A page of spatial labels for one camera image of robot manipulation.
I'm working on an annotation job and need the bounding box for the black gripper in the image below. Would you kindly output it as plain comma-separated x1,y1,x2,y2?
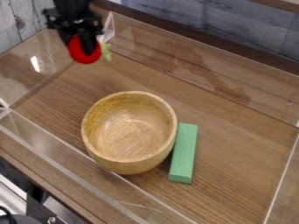
41,8,104,55

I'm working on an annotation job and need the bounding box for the wooden bowl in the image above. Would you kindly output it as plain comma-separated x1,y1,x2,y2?
80,91,177,175

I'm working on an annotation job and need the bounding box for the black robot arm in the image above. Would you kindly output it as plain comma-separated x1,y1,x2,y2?
41,0,104,56

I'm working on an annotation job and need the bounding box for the green rectangular block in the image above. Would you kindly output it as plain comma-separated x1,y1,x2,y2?
168,122,199,184

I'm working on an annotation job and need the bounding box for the clear acrylic tray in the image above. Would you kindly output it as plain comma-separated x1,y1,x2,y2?
0,15,299,224

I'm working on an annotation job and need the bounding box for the red plush fruit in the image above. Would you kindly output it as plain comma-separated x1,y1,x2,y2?
68,34,112,64

